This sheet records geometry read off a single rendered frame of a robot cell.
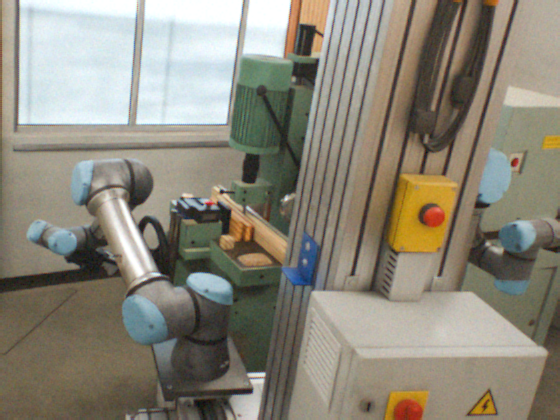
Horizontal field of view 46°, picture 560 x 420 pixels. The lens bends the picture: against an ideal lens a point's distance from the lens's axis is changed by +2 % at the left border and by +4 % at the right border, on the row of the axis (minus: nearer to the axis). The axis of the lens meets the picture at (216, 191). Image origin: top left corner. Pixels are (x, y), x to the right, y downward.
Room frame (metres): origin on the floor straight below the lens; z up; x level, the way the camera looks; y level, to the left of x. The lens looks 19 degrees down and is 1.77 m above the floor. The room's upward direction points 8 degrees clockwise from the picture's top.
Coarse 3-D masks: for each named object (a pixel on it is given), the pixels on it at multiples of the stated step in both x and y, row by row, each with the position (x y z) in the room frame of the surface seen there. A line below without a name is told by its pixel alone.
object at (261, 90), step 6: (258, 90) 1.98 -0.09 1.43; (264, 90) 1.98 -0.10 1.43; (264, 96) 2.00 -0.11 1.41; (264, 102) 2.00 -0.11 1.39; (270, 108) 2.01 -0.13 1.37; (270, 114) 2.02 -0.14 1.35; (276, 120) 2.02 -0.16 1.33; (276, 126) 2.03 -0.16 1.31; (282, 132) 2.04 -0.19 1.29; (288, 144) 2.05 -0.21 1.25; (288, 150) 2.06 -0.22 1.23; (294, 156) 2.07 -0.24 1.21
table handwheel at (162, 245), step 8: (144, 216) 2.05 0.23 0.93; (152, 216) 2.02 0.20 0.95; (144, 224) 2.07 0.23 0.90; (152, 224) 1.98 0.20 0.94; (160, 224) 1.97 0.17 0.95; (160, 232) 1.94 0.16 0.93; (144, 240) 2.07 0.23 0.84; (160, 240) 1.92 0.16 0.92; (160, 248) 1.90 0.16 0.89; (152, 256) 1.98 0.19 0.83; (160, 256) 1.99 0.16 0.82; (168, 256) 1.89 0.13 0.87; (168, 264) 1.88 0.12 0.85; (168, 272) 1.88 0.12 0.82
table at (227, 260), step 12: (216, 240) 2.01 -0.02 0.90; (240, 240) 2.04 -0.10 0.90; (252, 240) 2.05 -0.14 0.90; (180, 252) 1.99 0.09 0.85; (192, 252) 1.96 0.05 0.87; (204, 252) 1.98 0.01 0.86; (216, 252) 1.96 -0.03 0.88; (228, 252) 1.92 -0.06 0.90; (240, 252) 1.94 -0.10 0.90; (252, 252) 1.95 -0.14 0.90; (264, 252) 1.96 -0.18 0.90; (228, 264) 1.88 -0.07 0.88; (240, 264) 1.85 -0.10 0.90; (276, 264) 1.88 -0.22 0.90; (240, 276) 1.81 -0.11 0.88; (252, 276) 1.83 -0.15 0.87; (264, 276) 1.85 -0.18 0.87; (276, 276) 1.87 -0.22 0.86
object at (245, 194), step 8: (232, 184) 2.16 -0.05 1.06; (240, 184) 2.13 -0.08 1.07; (248, 184) 2.14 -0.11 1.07; (256, 184) 2.15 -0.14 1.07; (264, 184) 2.16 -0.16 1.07; (272, 184) 2.18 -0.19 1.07; (240, 192) 2.11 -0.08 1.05; (248, 192) 2.12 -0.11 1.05; (256, 192) 2.14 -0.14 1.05; (272, 192) 2.17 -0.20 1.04; (240, 200) 2.11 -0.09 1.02; (248, 200) 2.13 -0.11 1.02; (256, 200) 2.14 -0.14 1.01; (264, 200) 2.16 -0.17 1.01
